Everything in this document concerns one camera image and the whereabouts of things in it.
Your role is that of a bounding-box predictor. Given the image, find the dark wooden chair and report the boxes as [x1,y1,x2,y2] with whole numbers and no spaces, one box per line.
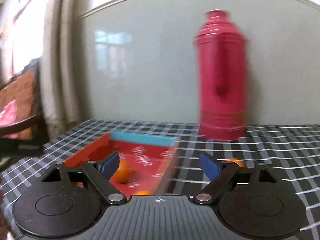
[1,59,49,171]

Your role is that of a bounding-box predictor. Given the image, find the beige curtain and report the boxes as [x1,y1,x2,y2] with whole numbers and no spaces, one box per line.
[40,0,81,139]

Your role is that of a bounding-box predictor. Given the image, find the colourful cardboard box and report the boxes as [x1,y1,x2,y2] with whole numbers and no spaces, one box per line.
[64,131,179,197]

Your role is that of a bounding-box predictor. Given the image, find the orange tangerine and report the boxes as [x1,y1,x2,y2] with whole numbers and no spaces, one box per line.
[111,159,135,184]
[135,190,152,196]
[224,157,246,169]

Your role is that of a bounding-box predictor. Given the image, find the red thermos flask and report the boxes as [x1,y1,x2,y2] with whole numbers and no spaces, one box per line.
[195,10,247,141]

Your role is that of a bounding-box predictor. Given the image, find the pink plastic bag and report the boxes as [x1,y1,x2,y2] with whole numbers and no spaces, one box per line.
[0,100,17,127]

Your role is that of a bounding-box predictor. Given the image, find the black white checked tablecloth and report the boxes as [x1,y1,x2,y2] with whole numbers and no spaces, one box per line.
[1,119,319,239]

